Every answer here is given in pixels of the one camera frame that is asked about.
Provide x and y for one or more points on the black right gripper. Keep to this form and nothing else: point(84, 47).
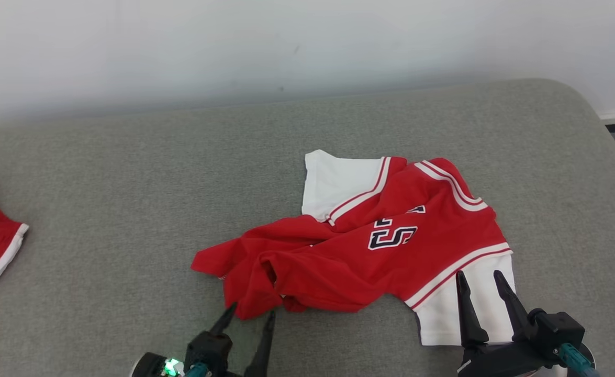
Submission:
point(501, 361)

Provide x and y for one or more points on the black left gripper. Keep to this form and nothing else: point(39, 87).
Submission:
point(223, 370)

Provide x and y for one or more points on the red jersey with white sleeves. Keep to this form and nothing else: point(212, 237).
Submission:
point(338, 272)

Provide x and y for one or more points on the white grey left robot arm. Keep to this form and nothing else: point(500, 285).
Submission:
point(147, 367)

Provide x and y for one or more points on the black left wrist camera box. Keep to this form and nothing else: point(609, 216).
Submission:
point(208, 348)

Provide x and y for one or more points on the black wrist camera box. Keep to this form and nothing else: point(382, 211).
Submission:
point(558, 332)
point(208, 348)

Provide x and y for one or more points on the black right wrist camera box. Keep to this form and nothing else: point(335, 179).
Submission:
point(558, 332)

